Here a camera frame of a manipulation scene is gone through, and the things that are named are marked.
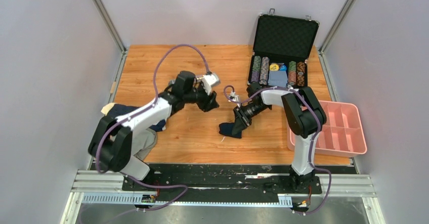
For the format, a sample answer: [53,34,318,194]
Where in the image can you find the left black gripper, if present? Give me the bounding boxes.
[184,82,220,113]

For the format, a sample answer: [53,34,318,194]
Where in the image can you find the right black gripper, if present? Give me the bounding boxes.
[233,103,270,136]

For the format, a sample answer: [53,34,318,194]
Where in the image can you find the navy orange boxer briefs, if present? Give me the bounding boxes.
[219,122,242,139]

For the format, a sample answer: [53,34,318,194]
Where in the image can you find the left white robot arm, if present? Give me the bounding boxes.
[88,71,220,190]

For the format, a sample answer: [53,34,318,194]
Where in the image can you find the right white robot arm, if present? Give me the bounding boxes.
[226,82,327,193]

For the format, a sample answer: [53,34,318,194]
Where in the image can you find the grey poker chip stack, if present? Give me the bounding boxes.
[259,57,270,85]

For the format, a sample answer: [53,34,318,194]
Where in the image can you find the blue playing card deck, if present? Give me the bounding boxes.
[268,71,288,87]

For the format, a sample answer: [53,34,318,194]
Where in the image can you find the purple poker chip stack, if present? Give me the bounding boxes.
[250,56,262,82]

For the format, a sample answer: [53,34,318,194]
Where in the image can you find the yellow dealer button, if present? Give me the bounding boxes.
[269,63,279,71]

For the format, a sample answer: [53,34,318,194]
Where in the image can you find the grey cloth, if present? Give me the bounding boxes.
[132,128,158,161]

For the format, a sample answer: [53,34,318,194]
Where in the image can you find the green poker chip stack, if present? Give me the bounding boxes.
[288,61,297,86]

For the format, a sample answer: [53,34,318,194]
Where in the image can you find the brown poker chip stack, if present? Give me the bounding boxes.
[296,62,306,86]

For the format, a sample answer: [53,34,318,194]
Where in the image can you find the navy white orange garment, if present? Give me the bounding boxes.
[101,103,166,132]

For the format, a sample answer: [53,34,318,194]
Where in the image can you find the black poker chip case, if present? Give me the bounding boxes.
[247,9,319,88]

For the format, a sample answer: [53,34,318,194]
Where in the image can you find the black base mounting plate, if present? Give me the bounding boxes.
[142,164,322,203]

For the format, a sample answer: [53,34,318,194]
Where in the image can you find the pink compartment tray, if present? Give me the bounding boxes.
[287,100,368,158]

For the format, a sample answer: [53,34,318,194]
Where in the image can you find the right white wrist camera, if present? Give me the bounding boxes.
[228,92,241,107]

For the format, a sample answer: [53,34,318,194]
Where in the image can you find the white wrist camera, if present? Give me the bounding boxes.
[228,92,241,107]
[200,72,221,95]

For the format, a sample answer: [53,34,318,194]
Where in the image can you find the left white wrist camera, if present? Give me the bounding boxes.
[200,72,221,95]

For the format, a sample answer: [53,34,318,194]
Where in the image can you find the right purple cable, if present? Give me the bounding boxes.
[223,85,332,215]

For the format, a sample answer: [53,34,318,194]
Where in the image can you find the purple cable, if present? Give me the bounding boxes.
[95,43,211,212]
[223,85,332,215]

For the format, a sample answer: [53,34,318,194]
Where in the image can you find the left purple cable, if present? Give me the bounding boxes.
[95,43,211,212]

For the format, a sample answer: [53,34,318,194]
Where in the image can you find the aluminium frame rail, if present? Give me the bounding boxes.
[60,170,385,223]

